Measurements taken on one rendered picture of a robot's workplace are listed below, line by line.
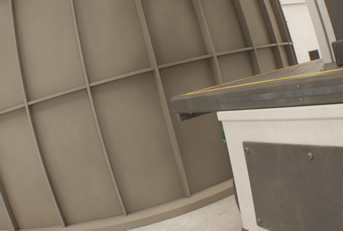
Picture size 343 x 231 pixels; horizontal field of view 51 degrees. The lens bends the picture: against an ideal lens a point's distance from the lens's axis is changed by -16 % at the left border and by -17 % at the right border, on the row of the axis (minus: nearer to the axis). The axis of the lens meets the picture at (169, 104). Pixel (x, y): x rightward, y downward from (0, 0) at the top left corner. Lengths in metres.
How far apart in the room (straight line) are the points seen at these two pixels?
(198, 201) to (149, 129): 0.24
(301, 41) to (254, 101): 8.75
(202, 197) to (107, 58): 0.46
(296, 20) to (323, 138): 8.89
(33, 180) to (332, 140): 0.95
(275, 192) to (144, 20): 0.75
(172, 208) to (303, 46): 8.30
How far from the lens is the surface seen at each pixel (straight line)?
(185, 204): 1.13
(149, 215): 1.11
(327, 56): 0.64
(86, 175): 1.15
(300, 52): 9.15
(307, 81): 0.41
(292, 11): 9.30
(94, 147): 1.14
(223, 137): 0.78
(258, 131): 0.53
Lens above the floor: 0.35
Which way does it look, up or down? 3 degrees down
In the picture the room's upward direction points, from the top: 14 degrees counter-clockwise
